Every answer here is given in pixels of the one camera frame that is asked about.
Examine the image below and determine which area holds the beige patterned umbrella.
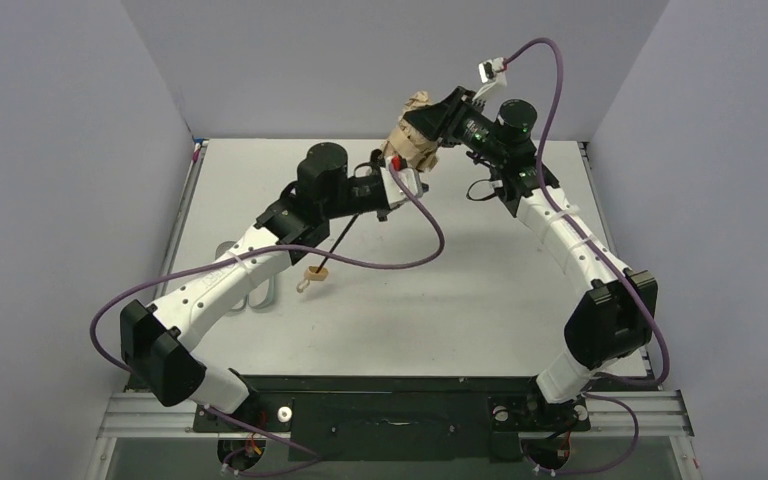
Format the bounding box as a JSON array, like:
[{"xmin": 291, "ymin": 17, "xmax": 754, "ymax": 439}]
[{"xmin": 295, "ymin": 90, "xmax": 445, "ymax": 294}]

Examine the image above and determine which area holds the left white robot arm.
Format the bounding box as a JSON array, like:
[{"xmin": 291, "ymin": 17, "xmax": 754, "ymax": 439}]
[{"xmin": 120, "ymin": 142, "xmax": 426, "ymax": 413}]

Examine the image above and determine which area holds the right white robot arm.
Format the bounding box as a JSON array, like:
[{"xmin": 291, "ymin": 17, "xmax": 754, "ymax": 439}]
[{"xmin": 402, "ymin": 88, "xmax": 658, "ymax": 404}]

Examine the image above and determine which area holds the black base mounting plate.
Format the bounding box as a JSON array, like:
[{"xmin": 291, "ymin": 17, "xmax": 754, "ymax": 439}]
[{"xmin": 125, "ymin": 375, "xmax": 657, "ymax": 463}]

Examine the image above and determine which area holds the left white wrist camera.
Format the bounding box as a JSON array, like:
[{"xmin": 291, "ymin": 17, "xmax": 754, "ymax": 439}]
[{"xmin": 381, "ymin": 156, "xmax": 425, "ymax": 210}]

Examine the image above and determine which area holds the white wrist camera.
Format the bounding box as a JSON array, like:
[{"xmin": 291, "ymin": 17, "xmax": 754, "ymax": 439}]
[
  {"xmin": 473, "ymin": 57, "xmax": 507, "ymax": 105},
  {"xmin": 381, "ymin": 156, "xmax": 425, "ymax": 210}
]

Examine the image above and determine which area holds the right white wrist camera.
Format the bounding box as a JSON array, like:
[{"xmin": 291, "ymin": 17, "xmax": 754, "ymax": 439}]
[{"xmin": 473, "ymin": 57, "xmax": 507, "ymax": 105}]

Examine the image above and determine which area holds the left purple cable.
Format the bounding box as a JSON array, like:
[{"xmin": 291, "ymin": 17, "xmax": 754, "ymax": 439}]
[{"xmin": 89, "ymin": 158, "xmax": 446, "ymax": 478}]

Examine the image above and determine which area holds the aluminium rail frame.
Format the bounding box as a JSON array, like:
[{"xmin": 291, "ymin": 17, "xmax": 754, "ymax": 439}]
[{"xmin": 87, "ymin": 390, "xmax": 702, "ymax": 479}]

